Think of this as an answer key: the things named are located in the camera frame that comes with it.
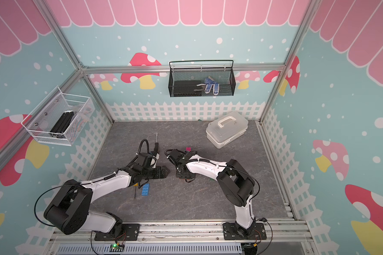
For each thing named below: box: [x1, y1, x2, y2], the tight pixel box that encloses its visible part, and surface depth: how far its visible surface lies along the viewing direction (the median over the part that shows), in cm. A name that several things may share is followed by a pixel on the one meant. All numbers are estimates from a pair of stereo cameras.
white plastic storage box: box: [205, 111, 249, 150], surface depth 105 cm
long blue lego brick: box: [141, 182, 150, 197], surface depth 87 cm
